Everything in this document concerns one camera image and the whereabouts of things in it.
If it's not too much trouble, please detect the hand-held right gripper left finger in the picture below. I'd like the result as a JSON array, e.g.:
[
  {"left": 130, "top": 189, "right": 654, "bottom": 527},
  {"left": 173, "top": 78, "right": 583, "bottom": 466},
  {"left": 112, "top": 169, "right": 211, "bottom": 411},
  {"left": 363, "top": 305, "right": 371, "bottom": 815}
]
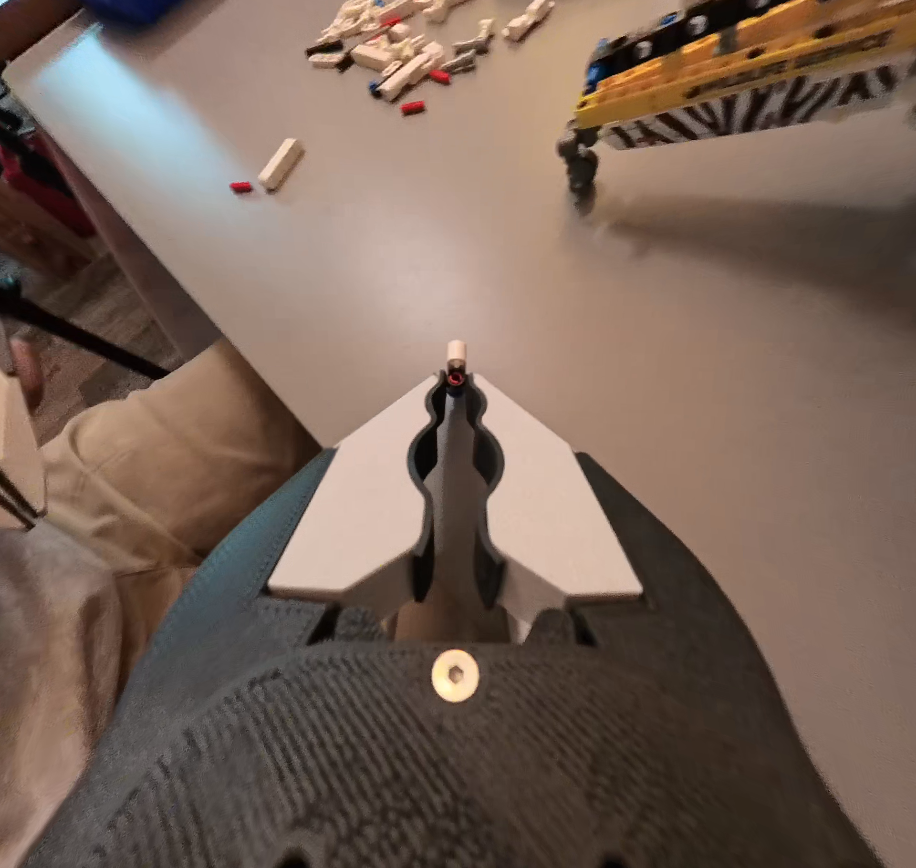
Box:
[{"left": 266, "top": 373, "right": 439, "bottom": 604}]

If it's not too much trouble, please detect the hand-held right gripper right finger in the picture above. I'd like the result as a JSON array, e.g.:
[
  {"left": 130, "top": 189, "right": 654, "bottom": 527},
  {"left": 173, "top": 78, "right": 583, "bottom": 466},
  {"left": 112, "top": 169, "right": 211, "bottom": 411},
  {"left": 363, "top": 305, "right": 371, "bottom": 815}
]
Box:
[{"left": 465, "top": 373, "right": 646, "bottom": 610}]

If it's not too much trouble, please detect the white lego beam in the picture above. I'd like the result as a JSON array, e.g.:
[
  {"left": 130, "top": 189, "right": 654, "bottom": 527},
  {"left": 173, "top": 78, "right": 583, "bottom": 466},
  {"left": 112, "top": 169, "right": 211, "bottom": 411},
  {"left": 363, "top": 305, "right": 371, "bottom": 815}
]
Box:
[{"left": 256, "top": 137, "right": 306, "bottom": 194}]

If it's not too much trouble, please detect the pile of small lego pieces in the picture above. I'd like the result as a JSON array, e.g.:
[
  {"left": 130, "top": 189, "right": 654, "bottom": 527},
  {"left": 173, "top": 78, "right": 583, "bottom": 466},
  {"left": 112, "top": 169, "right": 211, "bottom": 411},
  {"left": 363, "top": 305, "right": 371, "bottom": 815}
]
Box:
[{"left": 306, "top": 0, "right": 498, "bottom": 116}]

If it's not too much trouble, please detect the yellow black lego model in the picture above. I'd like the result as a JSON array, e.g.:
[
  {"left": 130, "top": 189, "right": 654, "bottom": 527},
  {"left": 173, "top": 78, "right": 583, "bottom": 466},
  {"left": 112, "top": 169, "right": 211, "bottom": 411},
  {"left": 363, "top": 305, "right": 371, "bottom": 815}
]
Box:
[{"left": 557, "top": 0, "right": 916, "bottom": 200}]

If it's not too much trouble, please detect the white lego panel piece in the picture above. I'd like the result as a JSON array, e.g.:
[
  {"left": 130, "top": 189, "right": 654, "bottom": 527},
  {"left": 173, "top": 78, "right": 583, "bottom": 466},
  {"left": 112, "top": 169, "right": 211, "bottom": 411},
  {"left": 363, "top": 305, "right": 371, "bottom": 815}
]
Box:
[{"left": 503, "top": 0, "right": 555, "bottom": 42}]

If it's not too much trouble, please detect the person's left hand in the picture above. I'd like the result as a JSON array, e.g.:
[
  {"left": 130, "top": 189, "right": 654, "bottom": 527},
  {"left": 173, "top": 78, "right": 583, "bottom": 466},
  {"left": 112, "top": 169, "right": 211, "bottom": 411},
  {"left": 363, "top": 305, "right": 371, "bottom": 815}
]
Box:
[{"left": 10, "top": 335, "right": 45, "bottom": 411}]

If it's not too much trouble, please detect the black stand leg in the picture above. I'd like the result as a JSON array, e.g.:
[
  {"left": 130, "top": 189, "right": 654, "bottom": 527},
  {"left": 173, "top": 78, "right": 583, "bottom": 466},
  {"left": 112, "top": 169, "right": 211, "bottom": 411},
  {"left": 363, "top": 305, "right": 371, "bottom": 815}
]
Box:
[{"left": 0, "top": 296, "right": 171, "bottom": 380}]

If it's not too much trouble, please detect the person's beige trouser leg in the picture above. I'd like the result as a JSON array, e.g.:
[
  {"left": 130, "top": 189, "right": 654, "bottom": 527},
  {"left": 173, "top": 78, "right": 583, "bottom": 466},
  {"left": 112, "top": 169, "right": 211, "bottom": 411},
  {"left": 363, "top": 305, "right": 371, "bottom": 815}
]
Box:
[{"left": 36, "top": 339, "right": 323, "bottom": 576}]

